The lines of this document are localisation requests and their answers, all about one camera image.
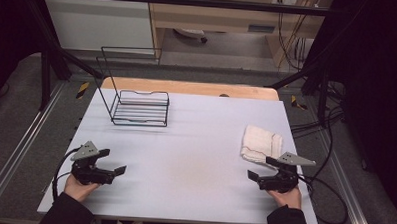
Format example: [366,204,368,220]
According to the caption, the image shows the white panel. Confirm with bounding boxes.
[41,0,157,54]

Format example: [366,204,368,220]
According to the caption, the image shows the black wire rack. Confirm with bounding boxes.
[93,45,173,128]

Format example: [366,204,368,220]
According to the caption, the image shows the white towel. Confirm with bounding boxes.
[240,124,284,167]

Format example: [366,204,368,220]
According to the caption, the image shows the dark curtain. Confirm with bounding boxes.
[324,0,397,217]
[0,0,49,106]

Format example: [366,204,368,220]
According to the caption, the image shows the hanging desk cables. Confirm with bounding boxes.
[275,10,308,72]

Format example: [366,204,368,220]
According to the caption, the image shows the aluminium floor rail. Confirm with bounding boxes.
[0,79,67,215]
[315,127,378,224]

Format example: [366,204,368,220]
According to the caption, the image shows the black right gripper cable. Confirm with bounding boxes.
[295,174,350,224]

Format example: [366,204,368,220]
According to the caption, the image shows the black floor cable bundle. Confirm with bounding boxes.
[290,106,347,140]

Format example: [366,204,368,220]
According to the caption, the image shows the yellow black floor tape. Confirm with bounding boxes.
[290,94,309,111]
[75,81,90,100]

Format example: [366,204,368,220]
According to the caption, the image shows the person's right hand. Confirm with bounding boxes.
[266,186,304,211]

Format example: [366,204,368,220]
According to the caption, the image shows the person's left hand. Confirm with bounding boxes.
[62,172,100,204]

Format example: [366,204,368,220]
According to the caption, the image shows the black metal frame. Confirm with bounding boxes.
[19,0,354,130]

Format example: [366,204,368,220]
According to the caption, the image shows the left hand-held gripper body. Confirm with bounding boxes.
[69,140,116,186]

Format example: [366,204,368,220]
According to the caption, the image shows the white chair base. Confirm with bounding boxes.
[173,27,209,44]

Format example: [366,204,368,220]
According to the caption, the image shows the wooden desk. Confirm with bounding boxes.
[146,0,335,70]

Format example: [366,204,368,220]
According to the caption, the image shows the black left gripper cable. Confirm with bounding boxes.
[50,146,83,203]

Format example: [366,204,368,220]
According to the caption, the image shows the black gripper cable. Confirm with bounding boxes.
[295,174,350,224]
[50,146,83,203]

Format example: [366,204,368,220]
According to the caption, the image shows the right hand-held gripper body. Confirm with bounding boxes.
[257,150,318,195]

